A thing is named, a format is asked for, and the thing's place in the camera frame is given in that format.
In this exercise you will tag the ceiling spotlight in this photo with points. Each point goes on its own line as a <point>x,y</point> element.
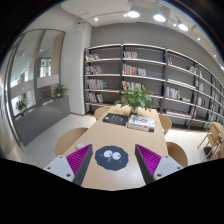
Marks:
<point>160,18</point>
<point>183,27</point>
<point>133,13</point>

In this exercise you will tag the right ceiling spotlight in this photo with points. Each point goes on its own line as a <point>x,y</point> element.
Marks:
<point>183,27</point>

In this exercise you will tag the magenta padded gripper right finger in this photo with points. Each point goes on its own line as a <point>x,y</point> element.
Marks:
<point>153,166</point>

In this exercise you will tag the middle ceiling spotlight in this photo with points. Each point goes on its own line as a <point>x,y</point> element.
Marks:
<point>160,18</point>

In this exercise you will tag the green plant behind glass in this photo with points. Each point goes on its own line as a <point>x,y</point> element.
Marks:
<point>21,105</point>

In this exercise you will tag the wooden chair at right edge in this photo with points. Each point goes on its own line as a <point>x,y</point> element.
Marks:
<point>215,137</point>

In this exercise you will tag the dark round face mouse pad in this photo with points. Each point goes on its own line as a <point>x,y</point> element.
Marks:
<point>111,157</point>

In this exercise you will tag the far left wooden chair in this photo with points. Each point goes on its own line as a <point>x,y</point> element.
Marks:
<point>100,111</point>

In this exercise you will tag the grey wall bookshelf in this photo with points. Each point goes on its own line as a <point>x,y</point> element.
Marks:
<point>185,90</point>

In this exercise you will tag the black book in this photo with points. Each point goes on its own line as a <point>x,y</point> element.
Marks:
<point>116,119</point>

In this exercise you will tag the far right wooden chair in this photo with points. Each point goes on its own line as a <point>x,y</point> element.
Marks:
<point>166,123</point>

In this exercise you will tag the green plant on ledge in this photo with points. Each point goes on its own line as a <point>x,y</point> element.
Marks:
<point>59,91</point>

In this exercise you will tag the near left wooden chair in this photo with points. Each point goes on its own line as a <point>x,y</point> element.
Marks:
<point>68,139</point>

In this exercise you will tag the left ceiling spotlight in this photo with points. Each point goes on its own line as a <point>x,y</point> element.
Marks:
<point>133,13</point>

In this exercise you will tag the white colourful book stack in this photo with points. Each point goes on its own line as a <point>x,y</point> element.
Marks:
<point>141,123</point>

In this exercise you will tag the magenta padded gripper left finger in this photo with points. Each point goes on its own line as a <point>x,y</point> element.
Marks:
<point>72,167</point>

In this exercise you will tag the glass partition with frame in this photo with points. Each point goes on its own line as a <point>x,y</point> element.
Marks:
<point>32,72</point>

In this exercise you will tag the near right wooden chair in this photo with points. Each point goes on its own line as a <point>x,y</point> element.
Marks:
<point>177,153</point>

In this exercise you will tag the green potted table plant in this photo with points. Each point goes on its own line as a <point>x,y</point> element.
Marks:
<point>136,98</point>

